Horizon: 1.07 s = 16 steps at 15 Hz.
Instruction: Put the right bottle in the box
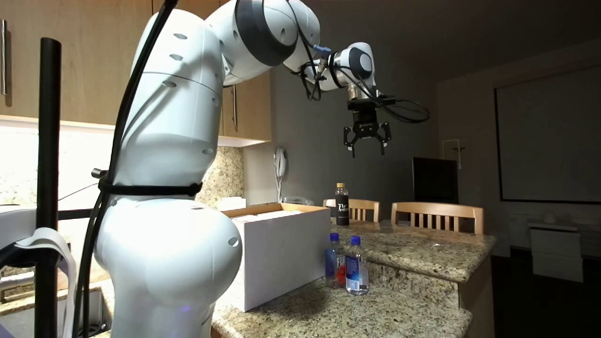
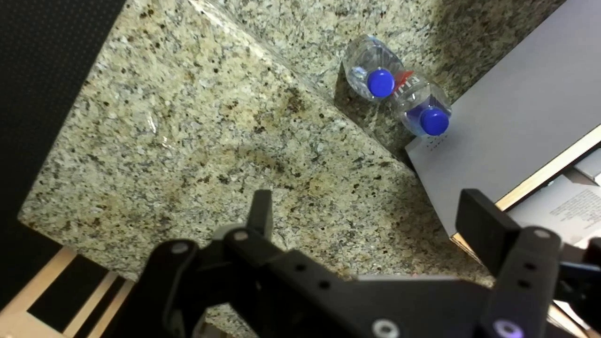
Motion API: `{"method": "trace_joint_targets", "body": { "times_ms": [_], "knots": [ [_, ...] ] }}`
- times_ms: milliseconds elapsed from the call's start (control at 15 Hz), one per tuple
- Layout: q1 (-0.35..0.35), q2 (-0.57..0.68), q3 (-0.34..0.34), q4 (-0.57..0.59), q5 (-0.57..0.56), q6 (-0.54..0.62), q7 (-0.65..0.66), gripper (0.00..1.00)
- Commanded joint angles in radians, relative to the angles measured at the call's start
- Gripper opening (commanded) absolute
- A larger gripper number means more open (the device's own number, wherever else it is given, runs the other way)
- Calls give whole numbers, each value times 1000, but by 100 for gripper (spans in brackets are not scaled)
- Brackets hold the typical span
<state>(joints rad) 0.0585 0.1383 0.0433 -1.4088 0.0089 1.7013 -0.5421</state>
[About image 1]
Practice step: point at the white wall phone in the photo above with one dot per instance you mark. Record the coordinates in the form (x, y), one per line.
(281, 164)

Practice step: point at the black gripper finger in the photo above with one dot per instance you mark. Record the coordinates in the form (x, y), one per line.
(350, 141)
(384, 139)

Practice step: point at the wall projector screen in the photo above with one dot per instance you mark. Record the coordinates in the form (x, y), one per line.
(551, 137)

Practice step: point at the wooden slat-back chair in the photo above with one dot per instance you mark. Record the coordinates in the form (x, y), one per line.
(438, 216)
(365, 211)

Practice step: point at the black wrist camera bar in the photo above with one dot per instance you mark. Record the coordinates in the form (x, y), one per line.
(361, 104)

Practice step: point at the clear bottle with red flower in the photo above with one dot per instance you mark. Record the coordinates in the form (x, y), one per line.
(333, 263)

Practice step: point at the wooden wall cabinets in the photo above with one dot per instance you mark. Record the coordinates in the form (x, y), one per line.
(76, 57)

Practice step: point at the white cardboard box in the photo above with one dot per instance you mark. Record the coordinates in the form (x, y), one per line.
(283, 256)

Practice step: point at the white floor heater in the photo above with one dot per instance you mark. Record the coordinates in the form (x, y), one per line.
(557, 254)

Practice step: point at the black stand pole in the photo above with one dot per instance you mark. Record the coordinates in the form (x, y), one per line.
(50, 124)

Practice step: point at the black monitor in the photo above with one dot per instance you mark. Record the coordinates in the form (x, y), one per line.
(435, 181)

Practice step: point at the clear bottle with blue label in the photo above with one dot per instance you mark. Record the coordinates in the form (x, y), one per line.
(358, 269)

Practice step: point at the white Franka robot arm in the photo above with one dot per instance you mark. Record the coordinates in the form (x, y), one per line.
(170, 263)

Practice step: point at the dark drink bottle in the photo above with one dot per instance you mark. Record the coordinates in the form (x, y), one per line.
(343, 209)

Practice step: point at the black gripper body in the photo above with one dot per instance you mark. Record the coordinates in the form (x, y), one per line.
(367, 122)

